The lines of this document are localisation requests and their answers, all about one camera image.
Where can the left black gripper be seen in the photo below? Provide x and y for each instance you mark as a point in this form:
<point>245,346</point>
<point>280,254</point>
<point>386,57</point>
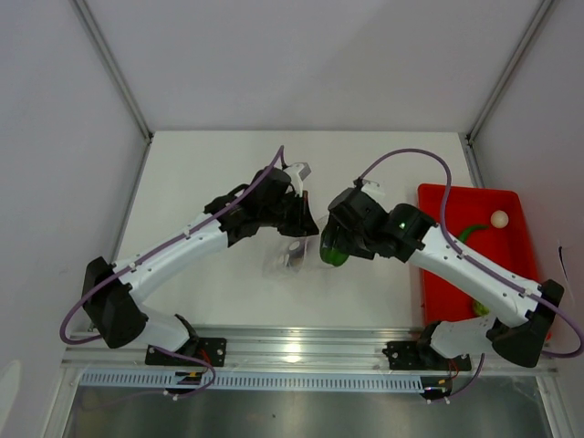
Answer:
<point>303,224</point>

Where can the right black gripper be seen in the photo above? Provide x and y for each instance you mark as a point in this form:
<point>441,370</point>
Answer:
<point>345,245</point>

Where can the green bell pepper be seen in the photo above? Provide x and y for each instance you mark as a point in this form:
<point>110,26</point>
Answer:
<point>331,250</point>

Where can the clear dotted zip bag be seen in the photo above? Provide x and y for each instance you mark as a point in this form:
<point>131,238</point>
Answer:
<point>290,256</point>

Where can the green chili pepper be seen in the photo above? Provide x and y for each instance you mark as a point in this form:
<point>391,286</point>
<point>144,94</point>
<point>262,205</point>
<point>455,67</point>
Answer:
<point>469,230</point>

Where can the bumpy green toy vegetable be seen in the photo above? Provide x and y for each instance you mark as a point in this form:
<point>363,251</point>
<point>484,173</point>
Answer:
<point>479,309</point>

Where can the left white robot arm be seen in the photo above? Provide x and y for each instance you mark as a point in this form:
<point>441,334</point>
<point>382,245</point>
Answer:
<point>115,293</point>

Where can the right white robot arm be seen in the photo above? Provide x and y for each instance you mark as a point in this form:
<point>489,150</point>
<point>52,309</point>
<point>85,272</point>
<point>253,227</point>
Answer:
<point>520,310</point>

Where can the red plastic tray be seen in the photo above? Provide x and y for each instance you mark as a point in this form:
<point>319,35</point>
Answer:
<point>509,247</point>

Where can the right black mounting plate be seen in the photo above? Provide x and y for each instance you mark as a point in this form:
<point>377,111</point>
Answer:
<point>407,355</point>

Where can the black mounting plate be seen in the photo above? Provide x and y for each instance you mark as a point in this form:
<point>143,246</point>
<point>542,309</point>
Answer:
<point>210,350</point>
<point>407,355</point>

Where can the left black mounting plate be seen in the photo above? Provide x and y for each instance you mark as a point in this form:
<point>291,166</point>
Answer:
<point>210,350</point>

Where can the white egg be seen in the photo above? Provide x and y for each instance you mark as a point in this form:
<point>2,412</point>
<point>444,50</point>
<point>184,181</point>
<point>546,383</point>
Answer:
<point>499,219</point>

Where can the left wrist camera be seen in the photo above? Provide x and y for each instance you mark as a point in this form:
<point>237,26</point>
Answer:
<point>298,173</point>

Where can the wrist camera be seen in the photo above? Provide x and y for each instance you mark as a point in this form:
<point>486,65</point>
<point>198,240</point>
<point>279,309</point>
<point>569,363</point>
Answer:
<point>369,186</point>
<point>298,173</point>

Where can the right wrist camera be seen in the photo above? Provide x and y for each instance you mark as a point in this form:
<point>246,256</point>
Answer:
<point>369,186</point>

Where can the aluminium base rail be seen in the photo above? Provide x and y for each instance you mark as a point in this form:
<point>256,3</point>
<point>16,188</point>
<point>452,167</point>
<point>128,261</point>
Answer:
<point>295,350</point>

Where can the white slotted cable duct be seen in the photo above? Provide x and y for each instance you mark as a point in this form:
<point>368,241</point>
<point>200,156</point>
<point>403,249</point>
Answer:
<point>253,381</point>

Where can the right aluminium frame post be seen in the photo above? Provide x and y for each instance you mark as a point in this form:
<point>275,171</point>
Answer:
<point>526,41</point>

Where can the aluminium frame post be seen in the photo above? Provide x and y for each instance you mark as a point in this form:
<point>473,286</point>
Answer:
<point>111,65</point>
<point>526,41</point>

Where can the left aluminium frame post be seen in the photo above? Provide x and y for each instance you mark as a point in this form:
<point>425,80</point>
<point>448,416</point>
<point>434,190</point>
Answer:
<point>111,65</point>

